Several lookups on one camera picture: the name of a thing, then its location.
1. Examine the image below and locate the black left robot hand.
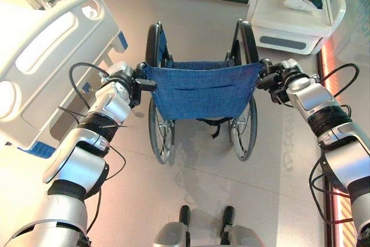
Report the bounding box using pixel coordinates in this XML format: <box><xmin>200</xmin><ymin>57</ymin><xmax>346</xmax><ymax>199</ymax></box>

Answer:
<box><xmin>128</xmin><ymin>61</ymin><xmax>158</xmax><ymax>109</ymax></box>

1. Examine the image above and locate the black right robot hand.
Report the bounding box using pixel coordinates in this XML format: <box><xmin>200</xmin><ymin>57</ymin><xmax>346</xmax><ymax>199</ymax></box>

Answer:
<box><xmin>256</xmin><ymin>58</ymin><xmax>289</xmax><ymax>105</ymax></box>

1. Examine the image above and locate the blue fabric wheelchair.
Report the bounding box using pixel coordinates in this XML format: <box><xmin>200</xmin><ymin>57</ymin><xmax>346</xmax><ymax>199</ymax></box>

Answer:
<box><xmin>134</xmin><ymin>19</ymin><xmax>274</xmax><ymax>164</ymax></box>

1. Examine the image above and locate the white hospital bed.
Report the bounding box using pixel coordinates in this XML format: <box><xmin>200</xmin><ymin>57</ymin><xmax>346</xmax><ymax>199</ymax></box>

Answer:
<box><xmin>0</xmin><ymin>0</ymin><xmax>129</xmax><ymax>158</ymax></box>

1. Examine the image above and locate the white armchair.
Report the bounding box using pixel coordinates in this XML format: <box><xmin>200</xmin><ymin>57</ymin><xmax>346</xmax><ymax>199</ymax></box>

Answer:
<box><xmin>246</xmin><ymin>0</ymin><xmax>347</xmax><ymax>56</ymax></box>

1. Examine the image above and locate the silver left robot leg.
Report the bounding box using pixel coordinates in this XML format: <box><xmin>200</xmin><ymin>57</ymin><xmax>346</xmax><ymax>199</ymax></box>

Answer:
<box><xmin>152</xmin><ymin>205</ymin><xmax>192</xmax><ymax>247</ymax></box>

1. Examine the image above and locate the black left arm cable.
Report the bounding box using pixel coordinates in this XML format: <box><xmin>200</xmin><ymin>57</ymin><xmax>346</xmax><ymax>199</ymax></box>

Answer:
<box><xmin>56</xmin><ymin>62</ymin><xmax>145</xmax><ymax>132</ymax></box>

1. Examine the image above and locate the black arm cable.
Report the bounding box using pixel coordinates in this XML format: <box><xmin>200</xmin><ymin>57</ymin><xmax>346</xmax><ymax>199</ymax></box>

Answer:
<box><xmin>56</xmin><ymin>62</ymin><xmax>145</xmax><ymax>132</ymax></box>
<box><xmin>308</xmin><ymin>63</ymin><xmax>361</xmax><ymax>224</ymax></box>

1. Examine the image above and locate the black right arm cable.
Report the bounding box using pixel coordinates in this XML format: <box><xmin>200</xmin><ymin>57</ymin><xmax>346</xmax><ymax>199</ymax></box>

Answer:
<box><xmin>308</xmin><ymin>63</ymin><xmax>361</xmax><ymax>224</ymax></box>

